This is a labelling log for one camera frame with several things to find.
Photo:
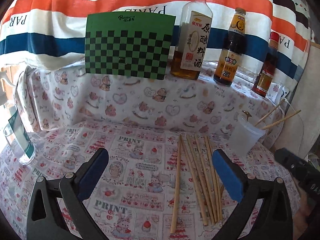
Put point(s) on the striped Paris cloth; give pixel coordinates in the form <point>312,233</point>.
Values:
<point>50,34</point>

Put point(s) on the dark soy sauce bottle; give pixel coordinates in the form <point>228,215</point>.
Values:
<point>233,47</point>

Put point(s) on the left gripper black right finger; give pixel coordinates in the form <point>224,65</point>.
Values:
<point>274,220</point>

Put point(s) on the green checkered box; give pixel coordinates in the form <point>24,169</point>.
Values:
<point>132,44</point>

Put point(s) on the round beige board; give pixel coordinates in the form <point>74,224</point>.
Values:
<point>300,132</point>

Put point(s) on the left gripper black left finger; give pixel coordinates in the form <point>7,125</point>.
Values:
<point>45,219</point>

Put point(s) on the clear spray bottle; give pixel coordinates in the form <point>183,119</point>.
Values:
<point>17,136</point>

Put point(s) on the clear cooking wine bottle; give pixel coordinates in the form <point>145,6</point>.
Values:
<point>193,37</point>

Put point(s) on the bear pattern cloth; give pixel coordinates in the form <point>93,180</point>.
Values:
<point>50,99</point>

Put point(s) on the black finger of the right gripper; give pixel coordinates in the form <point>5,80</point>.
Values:
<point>306,175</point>

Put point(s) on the translucent plastic cup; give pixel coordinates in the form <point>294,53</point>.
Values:
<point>245,135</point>

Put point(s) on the red cap sauce bottle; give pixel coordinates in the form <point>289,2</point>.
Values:
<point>265,77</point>

